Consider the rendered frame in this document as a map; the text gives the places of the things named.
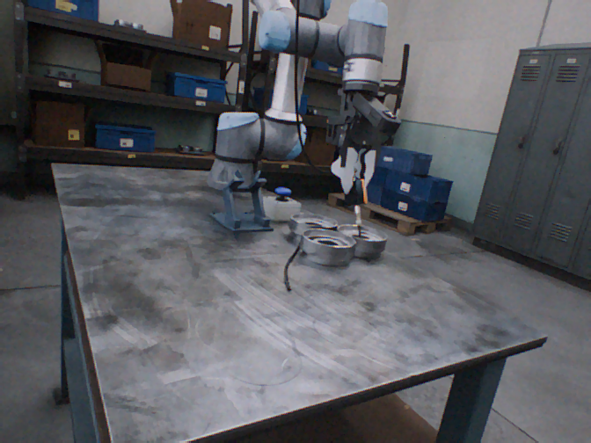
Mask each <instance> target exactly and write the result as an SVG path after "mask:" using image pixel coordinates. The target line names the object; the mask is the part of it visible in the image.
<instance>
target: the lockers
mask: <svg viewBox="0 0 591 443"><path fill-rule="evenodd" d="M520 142H521V144H523V145H522V148H518V145H519V144H520ZM555 148H556V150H557V149H558V153H557V154H556V153H553V150H554V149H555ZM471 235H472V236H474V239H473V243H472V245H475V246H477V247H479V248H481V249H484V250H486V251H490V252H492V253H494V254H497V255H499V256H502V257H503V258H507V259H510V260H512V261H514V262H516V263H519V264H521V265H525V266H527V267H529V268H532V269H534V270H537V271H539V272H542V273H545V274H547V275H550V276H551V277H554V278H556V279H559V280H563V281H564V282H567V283H569V284H572V285H574V286H576V287H579V288H582V289H584V290H587V291H588V292H591V42H586V43H566V44H551V45H545V46H539V47H528V48H522V49H519V54H518V58H517V61H516V64H515V68H514V74H513V77H512V81H511V84H510V87H509V91H508V94H507V100H506V103H505V107H504V111H503V113H502V117H501V121H500V127H499V130H498V133H497V137H496V141H495V143H494V147H493V151H492V156H491V160H490V163H489V167H488V170H487V173H486V177H485V182H484V186H483V190H482V193H481V196H480V200H479V203H478V209H477V212H476V216H475V220H474V222H473V226H472V230H471Z"/></svg>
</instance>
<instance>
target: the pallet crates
mask: <svg viewBox="0 0 591 443"><path fill-rule="evenodd" d="M432 158H433V155H430V154H426V153H421V152H417V151H412V150H408V149H400V148H395V147H391V146H382V145H381V154H380V157H379V160H378V163H377V166H376V169H375V170H374V172H373V175H372V177H371V179H370V180H369V182H368V185H367V187H366V188H367V196H368V204H367V205H364V206H361V218H362V219H364V220H366V221H369V222H373V223H375V224H377V225H380V226H382V227H385V228H387V229H391V230H393V231H396V232H398V233H400V234H403V235H405V236H413V233H414V230H415V229H416V230H418V231H420V232H423V233H425V234H429V233H434V228H437V229H441V230H443V231H450V228H451V222H452V221H453V220H452V218H449V217H447V216H444V215H445V211H446V207H447V205H448V201H449V194H450V190H451V187H453V186H452V184H453V182H454V181H451V180H447V179H444V178H438V177H434V176H430V175H427V174H428V172H429V169H430V164H431V161H433V160H432ZM342 200H345V195H344V193H340V194H338V193H329V195H328V201H327V205H328V206H330V207H334V208H337V209H339V210H341V211H344V212H346V213H349V214H352V215H354V211H353V210H350V209H348V208H345V207H342V206H341V203H342ZM376 215H377V216H380V217H383V218H384V219H387V220H390V221H392V222H396V223H397V224H398V227H395V226H392V225H390V224H388V223H385V222H382V221H378V220H377V219H374V218H375V216H376Z"/></svg>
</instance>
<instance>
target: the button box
mask: <svg viewBox="0 0 591 443"><path fill-rule="evenodd" d="M263 205H264V209H265V214H266V217H267V218H268V219H270V220H272V221H273V222H290V216H291V215H292V214H299V213H300V210H301V204H300V203H298V202H296V201H294V200H292V199H290V198H288V197H285V199H284V200H283V199H280V197H263Z"/></svg>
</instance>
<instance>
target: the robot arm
mask: <svg viewBox="0 0 591 443"><path fill-rule="evenodd" d="M250 2H251V3H252V4H253V5H255V6H256V7H257V10H258V12H259V15H260V17H261V21H260V26H259V44H260V46H261V47H262V48H263V49H265V50H269V51H273V52H274V53H276V54H280V55H279V61H278V67H277V72H276V78H275V84H274V94H273V100H272V105H271V108H270V109H269V110H268V111H267V112H266V113H265V118H264V119H259V115H258V114H257V113H223V114H222V115H221V116H220V118H219V124H218V128H217V130H218V131H217V141H216V150H215V162H214V164H213V166H212V168H211V171H210V173H209V174H208V180H207V185H208V186H209V187H212V188H215V189H218V190H222V189H223V188H224V187H225V186H226V185H227V184H228V183H229V182H230V181H231V180H232V179H233V175H232V174H231V172H232V171H237V170H238V169H239V170H240V171H241V172H242V174H243V176H244V183H243V185H249V184H251V183H252V182H253V180H254V173H253V168H252V161H253V157H254V156H261V157H270V158H278V159H281V160H283V159H288V160H292V159H295V158H296V157H297V156H299V154H300V153H301V151H302V148H301V145H300V141H299V137H298V132H297V125H296V106H295V36H296V0H250ZM331 2H332V0H300V9H299V33H298V68H297V89H298V111H299V106H300V101H301V96H302V91H303V82H304V77H305V72H306V67H307V61H308V59H311V60H316V61H321V62H323V63H324V64H325V65H326V66H328V67H330V68H334V69H336V68H343V67H344V70H343V79H342V83H343V87H342V89H338V96H340V97H341V104H340V112H339V116H335V117H328V126H327V135H326V142H330V143H331V144H333V145H339V159H338V160H337V161H336V162H334V163H333V164H332V172H333V174H335V175H337V176H338V177H340V178H341V184H342V187H343V189H344V192H345V194H349V192H350V191H351V189H352V187H353V176H354V168H356V169H357V172H355V176H356V177H357V178H359V179H360V180H361V179H364V180H365V181H366V187H367V185H368V182H369V180H370V179H371V177H372V175H373V172H374V170H375V169H376V166H377V163H378V160H379V157H380V154H381V135H380V134H379V131H381V132H383V133H393V134H395V133H396V132H397V131H398V128H399V126H400V125H401V123H402V121H401V120H400V119H399V118H398V117H397V116H396V115H395V114H394V113H392V112H391V111H390V110H389V109H388V108H387V107H385V106H384V105H383V104H382V103H381V102H380V101H379V100H378V99H376V98H375V97H374V96H375V95H378V90H379V87H378V86H379V85H380V84H381V78H382V70H383V52H384V44H385V36H386V28H387V27H388V25H387V17H388V8H387V6H386V5H385V4H384V3H382V2H380V1H377V0H358V1H355V2H354V3H352V4H351V6H350V10H349V15H348V16H347V18H348V22H347V23H346V24H344V25H343V26H338V25H331V24H327V23H323V22H320V19H323V18H326V16H327V14H328V12H329V10H330V7H331ZM330 124H332V137H329V130H330ZM360 146H362V147H363V148H364V149H361V150H360V152H359V158H358V161H357V157H358V154H357V152H356V151H355V150H354V148H359V147H360ZM356 161H357V162H356Z"/></svg>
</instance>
